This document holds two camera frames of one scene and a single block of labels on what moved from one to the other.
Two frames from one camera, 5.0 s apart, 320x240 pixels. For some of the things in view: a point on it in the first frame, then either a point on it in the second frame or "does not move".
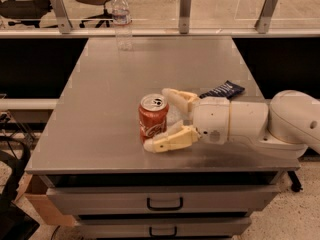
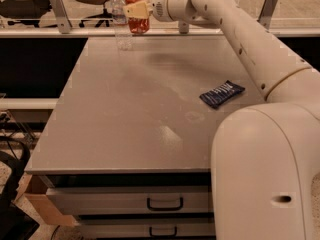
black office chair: x=27 y=2 does not move
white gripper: x=212 y=118 -> x=161 y=4
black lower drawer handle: x=163 y=235 does not move
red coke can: x=152 y=116 -> x=137 y=25
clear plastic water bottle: x=122 y=21 does not move
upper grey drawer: x=166 y=200 does not move
